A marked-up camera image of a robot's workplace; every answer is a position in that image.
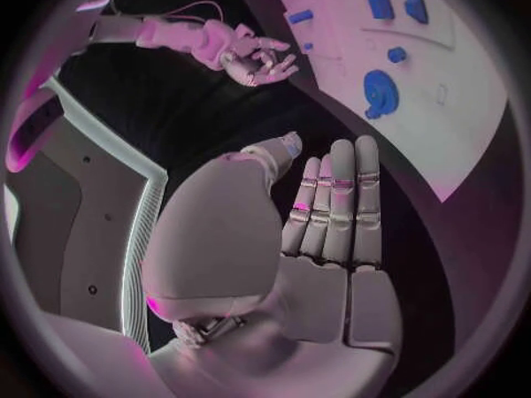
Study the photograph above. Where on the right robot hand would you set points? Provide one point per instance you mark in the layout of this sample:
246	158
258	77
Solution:
253	69

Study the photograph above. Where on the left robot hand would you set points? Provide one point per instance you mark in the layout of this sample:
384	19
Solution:
257	238

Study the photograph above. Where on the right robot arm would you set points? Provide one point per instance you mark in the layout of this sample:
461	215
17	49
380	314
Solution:
174	35

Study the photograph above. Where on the white task board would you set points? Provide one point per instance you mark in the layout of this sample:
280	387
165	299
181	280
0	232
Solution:
448	112

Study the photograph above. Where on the small blue peg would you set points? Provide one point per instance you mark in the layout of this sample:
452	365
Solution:
307	46

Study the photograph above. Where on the blue gear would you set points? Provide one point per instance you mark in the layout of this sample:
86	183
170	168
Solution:
380	93

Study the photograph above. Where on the blue square block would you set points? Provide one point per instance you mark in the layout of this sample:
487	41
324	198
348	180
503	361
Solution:
380	7

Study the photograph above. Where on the blue short cylinder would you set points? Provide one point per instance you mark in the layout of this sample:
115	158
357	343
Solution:
397	54

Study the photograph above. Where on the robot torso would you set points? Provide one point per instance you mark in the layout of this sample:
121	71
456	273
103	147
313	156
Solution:
91	189

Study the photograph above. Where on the blue rounded block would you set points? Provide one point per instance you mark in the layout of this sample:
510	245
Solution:
417	9

